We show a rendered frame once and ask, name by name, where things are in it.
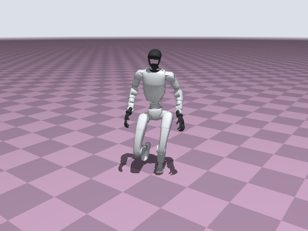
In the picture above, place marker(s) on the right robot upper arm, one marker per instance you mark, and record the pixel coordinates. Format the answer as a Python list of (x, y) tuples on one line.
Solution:
[(136, 81)]

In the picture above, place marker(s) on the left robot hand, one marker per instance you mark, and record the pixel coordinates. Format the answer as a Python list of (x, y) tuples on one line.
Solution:
[(180, 120)]

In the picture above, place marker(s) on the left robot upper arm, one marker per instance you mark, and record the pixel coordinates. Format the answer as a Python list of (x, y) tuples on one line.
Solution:
[(170, 77)]

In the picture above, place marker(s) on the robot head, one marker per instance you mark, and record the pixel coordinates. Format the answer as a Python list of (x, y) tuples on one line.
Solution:
[(156, 55)]

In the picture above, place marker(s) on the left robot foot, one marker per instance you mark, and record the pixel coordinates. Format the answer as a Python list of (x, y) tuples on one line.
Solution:
[(159, 169)]

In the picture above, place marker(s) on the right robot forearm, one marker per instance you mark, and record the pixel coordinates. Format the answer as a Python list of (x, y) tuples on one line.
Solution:
[(131, 100)]

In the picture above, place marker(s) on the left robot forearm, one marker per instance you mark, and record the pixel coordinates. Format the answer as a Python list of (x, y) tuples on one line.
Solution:
[(179, 101)]

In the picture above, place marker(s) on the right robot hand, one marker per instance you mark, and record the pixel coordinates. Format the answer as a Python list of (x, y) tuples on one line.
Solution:
[(128, 112)]

